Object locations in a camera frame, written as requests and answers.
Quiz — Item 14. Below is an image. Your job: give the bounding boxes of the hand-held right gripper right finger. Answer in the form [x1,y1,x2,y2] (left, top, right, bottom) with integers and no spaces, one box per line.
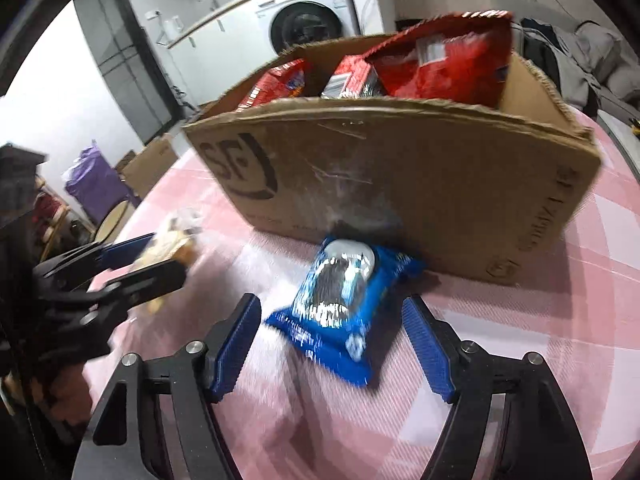
[401,294,582,480]

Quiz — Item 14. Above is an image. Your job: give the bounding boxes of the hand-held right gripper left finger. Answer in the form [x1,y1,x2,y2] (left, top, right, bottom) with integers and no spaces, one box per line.
[70,292,263,480]

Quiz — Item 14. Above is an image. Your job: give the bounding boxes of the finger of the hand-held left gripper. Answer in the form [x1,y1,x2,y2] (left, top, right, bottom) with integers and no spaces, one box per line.
[80,258,189,332]
[32,231,160,288]

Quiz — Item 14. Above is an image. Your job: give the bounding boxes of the beige snack packet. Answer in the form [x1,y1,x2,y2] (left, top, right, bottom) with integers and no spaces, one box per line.
[134,207,204,314]

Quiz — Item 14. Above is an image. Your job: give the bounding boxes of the blue cookie packet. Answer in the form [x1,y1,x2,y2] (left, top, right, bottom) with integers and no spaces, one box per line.
[264,235,427,387]

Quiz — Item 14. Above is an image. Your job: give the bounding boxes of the brown cardboard box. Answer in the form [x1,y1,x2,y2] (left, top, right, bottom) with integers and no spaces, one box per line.
[182,34,604,287]

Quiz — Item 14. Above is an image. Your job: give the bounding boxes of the red packet with blue logo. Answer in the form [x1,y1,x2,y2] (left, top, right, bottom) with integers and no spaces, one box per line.
[235,58,309,114]

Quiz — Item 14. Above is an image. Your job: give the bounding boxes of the small red snack packet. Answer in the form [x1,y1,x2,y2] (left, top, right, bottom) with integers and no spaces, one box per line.
[320,55,387,101]

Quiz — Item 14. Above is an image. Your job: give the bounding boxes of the large red snack packet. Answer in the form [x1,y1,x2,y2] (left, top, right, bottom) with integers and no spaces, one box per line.
[362,10,516,110]

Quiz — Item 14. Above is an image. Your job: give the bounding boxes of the person's left hand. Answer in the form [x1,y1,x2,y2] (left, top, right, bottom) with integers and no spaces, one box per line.
[2,360,93,426]

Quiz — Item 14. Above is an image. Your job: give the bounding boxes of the round wooden stool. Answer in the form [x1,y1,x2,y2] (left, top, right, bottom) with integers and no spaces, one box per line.
[94,200,143,244]

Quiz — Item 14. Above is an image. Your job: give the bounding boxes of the purple bag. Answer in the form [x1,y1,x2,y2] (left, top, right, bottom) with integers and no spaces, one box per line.
[64,146,137,227]

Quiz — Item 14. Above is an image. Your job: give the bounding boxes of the wooden rack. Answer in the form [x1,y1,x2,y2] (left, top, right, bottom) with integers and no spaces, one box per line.
[31,175,72,262]

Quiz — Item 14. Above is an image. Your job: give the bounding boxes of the plain cardboard box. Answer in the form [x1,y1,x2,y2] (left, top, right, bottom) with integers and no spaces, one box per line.
[121,133,179,199]

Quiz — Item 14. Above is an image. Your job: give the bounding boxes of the pink checked tablecloth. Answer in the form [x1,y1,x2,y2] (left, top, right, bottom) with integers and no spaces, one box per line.
[82,105,640,480]

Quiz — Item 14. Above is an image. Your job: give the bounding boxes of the white counter cabinet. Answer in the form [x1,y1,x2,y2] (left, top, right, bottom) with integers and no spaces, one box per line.
[166,0,281,107]

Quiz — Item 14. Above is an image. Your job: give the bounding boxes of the white washing machine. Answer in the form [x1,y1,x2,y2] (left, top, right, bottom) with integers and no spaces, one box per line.
[252,0,362,57]

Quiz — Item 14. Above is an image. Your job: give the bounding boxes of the black clothing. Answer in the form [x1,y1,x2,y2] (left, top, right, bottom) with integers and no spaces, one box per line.
[519,17,562,92]

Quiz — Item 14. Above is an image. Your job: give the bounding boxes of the grey sofa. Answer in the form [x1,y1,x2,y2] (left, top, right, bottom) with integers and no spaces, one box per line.
[490,0,640,128]

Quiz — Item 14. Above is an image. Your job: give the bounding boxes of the grey pillow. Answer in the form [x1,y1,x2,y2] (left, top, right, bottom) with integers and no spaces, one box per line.
[574,20,632,87]

